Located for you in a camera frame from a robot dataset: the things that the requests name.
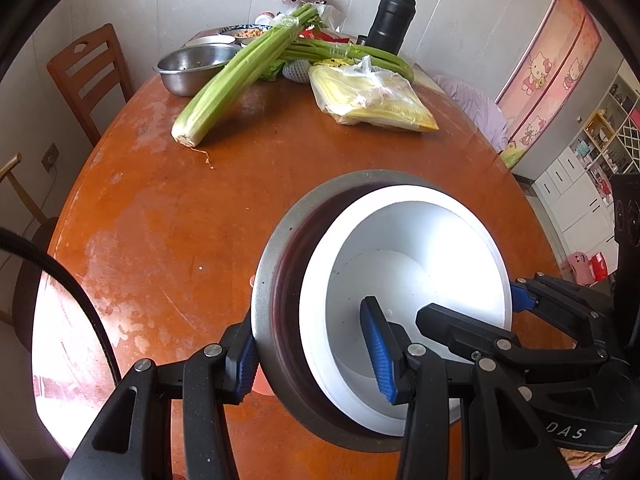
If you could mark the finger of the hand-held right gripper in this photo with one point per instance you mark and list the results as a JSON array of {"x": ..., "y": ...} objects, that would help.
[
  {"x": 460, "y": 325},
  {"x": 522, "y": 297}
]

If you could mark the wall power socket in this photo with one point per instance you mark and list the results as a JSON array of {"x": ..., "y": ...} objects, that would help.
[{"x": 51, "y": 156}]

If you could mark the red box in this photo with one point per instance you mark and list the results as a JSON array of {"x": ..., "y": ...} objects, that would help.
[{"x": 325, "y": 36}]

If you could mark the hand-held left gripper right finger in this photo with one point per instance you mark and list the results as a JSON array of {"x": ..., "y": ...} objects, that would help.
[{"x": 380, "y": 355}]

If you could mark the light wooden armchair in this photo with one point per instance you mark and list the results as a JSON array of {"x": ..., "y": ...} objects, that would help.
[{"x": 15, "y": 170}]

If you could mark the lilac garment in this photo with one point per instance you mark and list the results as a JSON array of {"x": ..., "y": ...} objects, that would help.
[{"x": 475, "y": 110}]

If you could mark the shiny wide steel bowl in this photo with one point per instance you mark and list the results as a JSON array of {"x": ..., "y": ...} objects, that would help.
[{"x": 265, "y": 320}]

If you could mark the coral bear-shaped plate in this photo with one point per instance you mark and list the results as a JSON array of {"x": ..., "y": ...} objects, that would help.
[{"x": 262, "y": 387}]

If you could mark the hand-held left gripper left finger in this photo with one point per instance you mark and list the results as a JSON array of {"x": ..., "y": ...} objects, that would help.
[{"x": 247, "y": 370}]

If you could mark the white plate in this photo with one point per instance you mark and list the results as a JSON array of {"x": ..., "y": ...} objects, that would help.
[{"x": 205, "y": 41}]

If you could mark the foam netted fruit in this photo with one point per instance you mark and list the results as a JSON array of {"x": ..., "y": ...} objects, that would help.
[{"x": 297, "y": 70}]

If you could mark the black thermos bottle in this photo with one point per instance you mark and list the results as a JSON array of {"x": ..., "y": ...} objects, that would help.
[{"x": 387, "y": 25}]

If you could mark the pink cartoon folding screen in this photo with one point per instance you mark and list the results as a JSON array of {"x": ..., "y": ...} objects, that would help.
[{"x": 545, "y": 80}]

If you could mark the deep steel basin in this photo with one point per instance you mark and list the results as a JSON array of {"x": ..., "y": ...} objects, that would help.
[{"x": 195, "y": 70}]

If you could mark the white shelf cabinet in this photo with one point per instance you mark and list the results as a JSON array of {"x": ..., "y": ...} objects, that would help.
[{"x": 590, "y": 170}]

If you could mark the bagged yellow noodles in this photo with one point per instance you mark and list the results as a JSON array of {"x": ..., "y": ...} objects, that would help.
[{"x": 370, "y": 100}]

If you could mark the patterned bowl with food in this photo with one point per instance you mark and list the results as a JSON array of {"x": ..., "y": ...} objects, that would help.
[{"x": 245, "y": 33}]

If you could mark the pink plastic stool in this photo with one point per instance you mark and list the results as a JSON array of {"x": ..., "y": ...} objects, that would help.
[{"x": 577, "y": 265}]

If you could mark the brown wooden chair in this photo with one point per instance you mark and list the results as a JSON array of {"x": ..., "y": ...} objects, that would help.
[{"x": 85, "y": 75}]

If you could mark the small white red cup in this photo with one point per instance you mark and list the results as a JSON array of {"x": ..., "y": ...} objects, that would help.
[{"x": 265, "y": 18}]

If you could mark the green celery bunch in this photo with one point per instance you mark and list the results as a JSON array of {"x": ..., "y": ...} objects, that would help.
[
  {"x": 350, "y": 55},
  {"x": 225, "y": 90}
]

